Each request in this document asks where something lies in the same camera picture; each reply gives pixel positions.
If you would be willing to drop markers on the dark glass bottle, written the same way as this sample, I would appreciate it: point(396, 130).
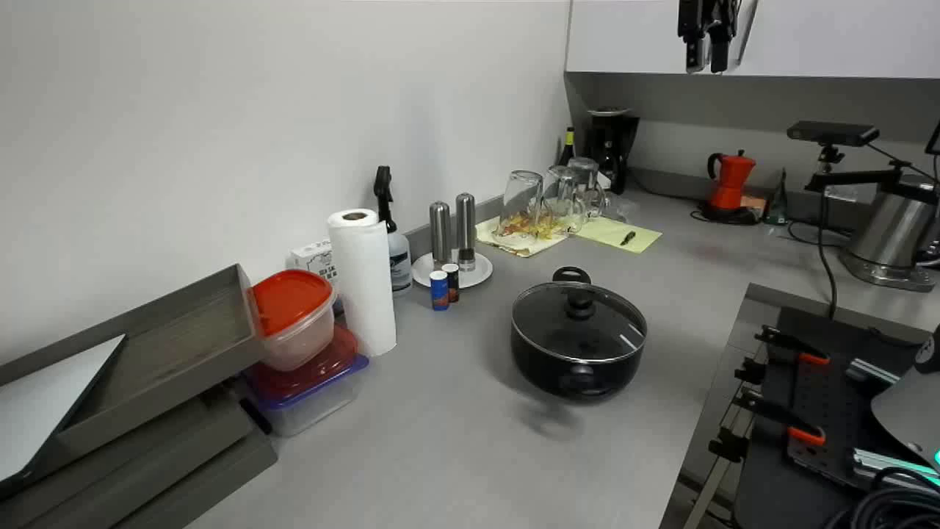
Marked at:
point(568, 147)

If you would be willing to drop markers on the steel conical kettle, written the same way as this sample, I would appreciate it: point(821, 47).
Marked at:
point(887, 235)

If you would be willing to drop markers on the clear spray bottle black nozzle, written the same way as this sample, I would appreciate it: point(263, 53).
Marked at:
point(396, 251)

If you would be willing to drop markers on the flat plastic box red lid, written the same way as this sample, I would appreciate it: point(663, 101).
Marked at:
point(311, 391)

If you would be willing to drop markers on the yellow notepad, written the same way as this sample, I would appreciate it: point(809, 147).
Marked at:
point(611, 235)

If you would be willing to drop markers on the glass lid with black knob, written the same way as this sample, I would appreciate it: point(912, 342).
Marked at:
point(546, 321)

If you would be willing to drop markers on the yellow patterned dish cloth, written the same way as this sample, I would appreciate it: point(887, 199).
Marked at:
point(524, 235)

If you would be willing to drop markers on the white round plate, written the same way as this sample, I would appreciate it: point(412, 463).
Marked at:
point(475, 273)

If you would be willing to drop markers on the plastic tub with orange lid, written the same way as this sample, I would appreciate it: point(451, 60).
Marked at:
point(290, 317)

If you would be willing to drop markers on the short steel grinder mill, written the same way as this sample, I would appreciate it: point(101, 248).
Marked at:
point(437, 232)

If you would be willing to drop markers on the steel tray shelf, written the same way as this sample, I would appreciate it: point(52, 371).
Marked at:
point(186, 342)

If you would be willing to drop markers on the black camera bar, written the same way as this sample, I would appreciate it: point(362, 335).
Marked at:
point(831, 133)

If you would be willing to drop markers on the black round trivet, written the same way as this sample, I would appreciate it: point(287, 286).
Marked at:
point(728, 217)

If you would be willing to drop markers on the gray flat panel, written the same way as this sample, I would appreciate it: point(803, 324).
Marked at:
point(47, 401)

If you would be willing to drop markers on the white paper towel roll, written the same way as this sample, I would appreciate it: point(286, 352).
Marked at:
point(365, 283)

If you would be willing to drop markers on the gray lower shelf drawer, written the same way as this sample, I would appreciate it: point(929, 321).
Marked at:
point(146, 470)

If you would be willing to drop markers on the aluminium frame leg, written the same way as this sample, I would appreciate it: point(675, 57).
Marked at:
point(712, 480)

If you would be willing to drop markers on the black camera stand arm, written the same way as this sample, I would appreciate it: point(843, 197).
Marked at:
point(860, 177)

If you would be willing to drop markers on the black pen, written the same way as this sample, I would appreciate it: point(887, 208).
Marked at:
point(627, 239)

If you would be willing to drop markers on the small dark bottle red cap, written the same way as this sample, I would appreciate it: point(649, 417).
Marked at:
point(453, 283)

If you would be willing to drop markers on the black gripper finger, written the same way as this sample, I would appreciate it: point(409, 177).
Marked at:
point(719, 32)
point(694, 32)

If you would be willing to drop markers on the black coffee maker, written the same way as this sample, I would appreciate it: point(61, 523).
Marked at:
point(611, 147)

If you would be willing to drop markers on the red moka pot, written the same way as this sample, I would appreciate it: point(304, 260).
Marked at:
point(728, 180)

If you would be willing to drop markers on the black mounting plate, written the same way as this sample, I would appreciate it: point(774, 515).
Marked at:
point(841, 401)

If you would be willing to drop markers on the clear drinking glass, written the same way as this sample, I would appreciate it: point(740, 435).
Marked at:
point(583, 182)
point(555, 191)

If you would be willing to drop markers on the black cooking pot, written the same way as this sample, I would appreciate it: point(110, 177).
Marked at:
point(575, 376)

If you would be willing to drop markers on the tall steel grinder mill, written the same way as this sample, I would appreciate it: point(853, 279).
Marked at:
point(465, 226)

